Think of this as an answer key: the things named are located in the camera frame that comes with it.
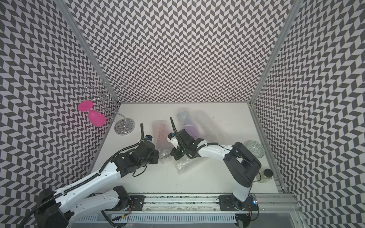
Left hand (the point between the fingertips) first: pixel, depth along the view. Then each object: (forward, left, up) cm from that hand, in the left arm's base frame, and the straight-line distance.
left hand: (157, 155), depth 80 cm
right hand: (+2, -8, -5) cm, 10 cm away
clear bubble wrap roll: (-4, -16, -2) cm, 16 cm away
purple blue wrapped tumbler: (+22, -18, -1) cm, 28 cm away
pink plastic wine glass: (+21, +39, +9) cm, 45 cm away
